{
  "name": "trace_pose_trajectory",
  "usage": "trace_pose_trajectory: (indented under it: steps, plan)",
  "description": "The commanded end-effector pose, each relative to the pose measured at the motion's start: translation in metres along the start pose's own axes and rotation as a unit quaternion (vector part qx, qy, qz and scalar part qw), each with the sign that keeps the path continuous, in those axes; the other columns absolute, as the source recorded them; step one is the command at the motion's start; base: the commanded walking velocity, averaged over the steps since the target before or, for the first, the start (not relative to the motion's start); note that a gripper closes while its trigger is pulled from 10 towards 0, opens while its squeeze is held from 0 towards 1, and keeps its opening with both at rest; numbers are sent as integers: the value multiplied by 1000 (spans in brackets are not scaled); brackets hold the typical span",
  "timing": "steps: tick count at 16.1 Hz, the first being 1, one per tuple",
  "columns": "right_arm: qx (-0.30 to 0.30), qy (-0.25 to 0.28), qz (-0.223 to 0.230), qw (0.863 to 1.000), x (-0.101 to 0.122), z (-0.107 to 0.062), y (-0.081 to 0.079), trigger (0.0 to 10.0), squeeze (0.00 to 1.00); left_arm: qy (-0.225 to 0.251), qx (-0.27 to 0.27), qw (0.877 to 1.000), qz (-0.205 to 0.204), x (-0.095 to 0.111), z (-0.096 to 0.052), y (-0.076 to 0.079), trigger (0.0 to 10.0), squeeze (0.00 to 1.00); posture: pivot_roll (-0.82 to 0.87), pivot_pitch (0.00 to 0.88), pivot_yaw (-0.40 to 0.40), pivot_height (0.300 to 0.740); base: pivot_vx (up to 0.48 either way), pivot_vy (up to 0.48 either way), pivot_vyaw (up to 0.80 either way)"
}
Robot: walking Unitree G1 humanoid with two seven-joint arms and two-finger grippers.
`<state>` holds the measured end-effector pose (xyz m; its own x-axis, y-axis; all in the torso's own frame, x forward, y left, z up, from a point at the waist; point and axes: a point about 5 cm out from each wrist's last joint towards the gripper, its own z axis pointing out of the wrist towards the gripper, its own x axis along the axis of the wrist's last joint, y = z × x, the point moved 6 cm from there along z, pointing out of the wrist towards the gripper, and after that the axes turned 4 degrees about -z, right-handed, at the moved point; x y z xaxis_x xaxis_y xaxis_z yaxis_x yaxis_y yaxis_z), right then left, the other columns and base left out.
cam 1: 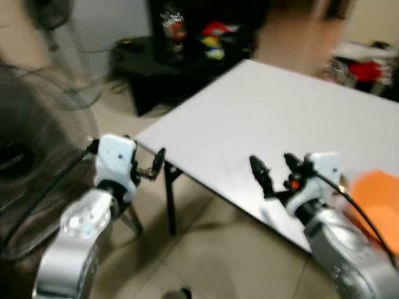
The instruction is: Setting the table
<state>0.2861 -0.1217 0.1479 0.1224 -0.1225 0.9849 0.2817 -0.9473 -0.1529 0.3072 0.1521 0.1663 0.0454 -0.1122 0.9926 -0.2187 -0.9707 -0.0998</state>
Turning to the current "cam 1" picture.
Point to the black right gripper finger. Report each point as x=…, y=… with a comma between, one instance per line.
x=262, y=173
x=293, y=164

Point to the black low cabinet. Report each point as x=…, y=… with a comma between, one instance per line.
x=156, y=75

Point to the large dark floor fan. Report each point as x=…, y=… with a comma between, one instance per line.
x=37, y=131

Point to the crinkled silver foil bag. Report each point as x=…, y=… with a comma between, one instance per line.
x=333, y=73

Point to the orange plastic bowl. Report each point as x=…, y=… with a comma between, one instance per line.
x=377, y=205

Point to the small brass round object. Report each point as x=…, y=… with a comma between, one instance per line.
x=342, y=184

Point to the dark robot foot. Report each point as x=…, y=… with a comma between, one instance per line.
x=177, y=293

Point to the black table leg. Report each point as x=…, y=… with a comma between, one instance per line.
x=171, y=199

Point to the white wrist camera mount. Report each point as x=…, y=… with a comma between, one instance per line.
x=321, y=174
x=116, y=156

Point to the grey standing pedestal fan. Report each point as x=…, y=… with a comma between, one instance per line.
x=68, y=50

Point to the red cloth item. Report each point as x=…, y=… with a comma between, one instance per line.
x=366, y=70

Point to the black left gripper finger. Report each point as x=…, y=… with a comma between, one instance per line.
x=158, y=161
x=130, y=143

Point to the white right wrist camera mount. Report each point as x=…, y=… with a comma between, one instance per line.
x=321, y=174

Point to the dark bottle with red label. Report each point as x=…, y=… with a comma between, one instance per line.
x=173, y=31

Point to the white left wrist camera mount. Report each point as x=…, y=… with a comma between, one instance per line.
x=116, y=156

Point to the red and yellow toy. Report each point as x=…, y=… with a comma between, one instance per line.
x=217, y=40

